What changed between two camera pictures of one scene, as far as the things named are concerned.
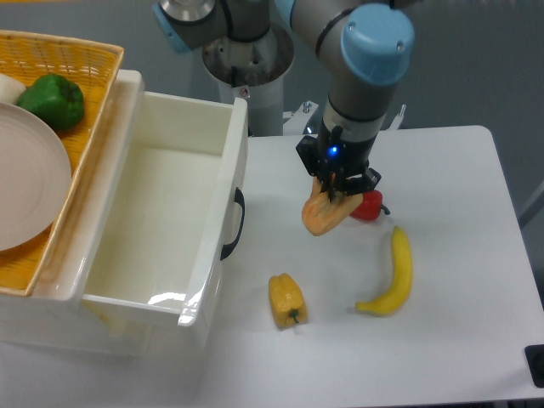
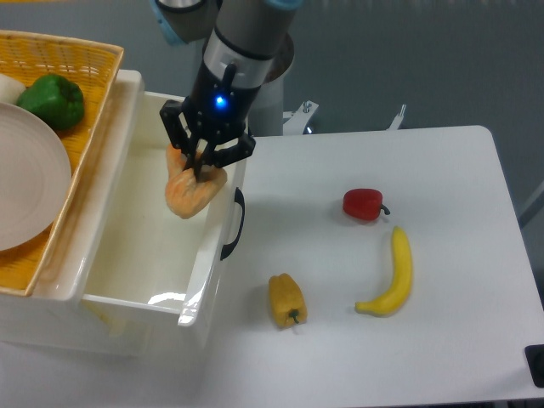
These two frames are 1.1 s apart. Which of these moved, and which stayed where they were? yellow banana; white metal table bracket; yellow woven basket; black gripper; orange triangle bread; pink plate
Moved: black gripper; orange triangle bread
Stayed: yellow woven basket; white metal table bracket; pink plate; yellow banana
